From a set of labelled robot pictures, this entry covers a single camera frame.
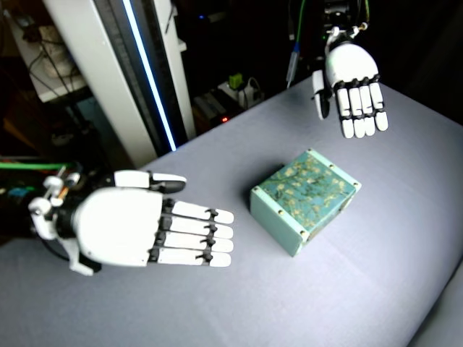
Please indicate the teal floral hinged box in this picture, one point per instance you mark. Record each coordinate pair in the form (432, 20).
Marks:
(307, 184)

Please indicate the grey table cloth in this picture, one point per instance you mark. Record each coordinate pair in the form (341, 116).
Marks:
(231, 296)

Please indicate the white column with blue light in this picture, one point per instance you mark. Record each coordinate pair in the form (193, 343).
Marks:
(108, 79)

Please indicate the black device with red light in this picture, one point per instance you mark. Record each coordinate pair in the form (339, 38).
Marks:
(213, 115)

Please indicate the white shelf unit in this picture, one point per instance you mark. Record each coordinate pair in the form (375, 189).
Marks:
(54, 86)

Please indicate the white power strip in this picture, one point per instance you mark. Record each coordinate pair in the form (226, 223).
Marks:
(231, 93)

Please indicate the green plug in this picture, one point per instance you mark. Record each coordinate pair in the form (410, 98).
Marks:
(235, 80)

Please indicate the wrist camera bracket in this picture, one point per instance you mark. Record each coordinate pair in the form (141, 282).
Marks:
(77, 262)

